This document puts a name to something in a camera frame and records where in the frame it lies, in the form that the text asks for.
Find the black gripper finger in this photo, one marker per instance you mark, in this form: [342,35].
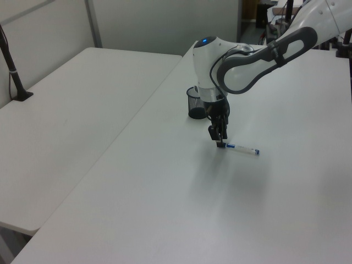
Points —
[213,133]
[224,129]

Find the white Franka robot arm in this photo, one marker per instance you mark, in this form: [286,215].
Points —
[206,68]

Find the white side table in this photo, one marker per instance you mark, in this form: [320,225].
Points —
[68,123]

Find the black background pole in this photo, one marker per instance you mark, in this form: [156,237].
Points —
[289,8]

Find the grey aluminium partition post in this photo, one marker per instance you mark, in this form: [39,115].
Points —
[93,24]

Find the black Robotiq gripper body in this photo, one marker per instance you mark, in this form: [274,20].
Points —
[217,110]

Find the black mesh pen cup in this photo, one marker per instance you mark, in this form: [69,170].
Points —
[195,112]

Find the black camera pole with base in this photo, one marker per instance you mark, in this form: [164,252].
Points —
[13,74]
[342,48]

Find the dark background cabinet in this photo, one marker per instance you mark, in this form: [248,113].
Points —
[261,16]

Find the small blue object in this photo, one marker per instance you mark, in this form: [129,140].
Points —
[242,148]

